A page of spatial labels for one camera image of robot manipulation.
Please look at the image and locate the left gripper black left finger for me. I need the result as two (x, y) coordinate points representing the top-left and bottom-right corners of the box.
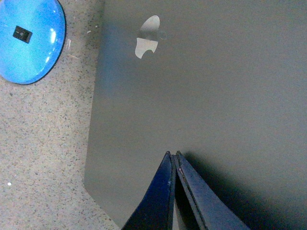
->
(122, 151), (177, 230)

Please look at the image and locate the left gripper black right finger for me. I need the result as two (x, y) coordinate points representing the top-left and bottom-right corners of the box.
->
(175, 151), (249, 230)

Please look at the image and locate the grey laptop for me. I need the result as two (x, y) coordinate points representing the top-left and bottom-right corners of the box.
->
(84, 0), (307, 230)

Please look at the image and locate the blue desk lamp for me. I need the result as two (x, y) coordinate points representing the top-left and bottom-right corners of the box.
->
(0, 0), (66, 85)

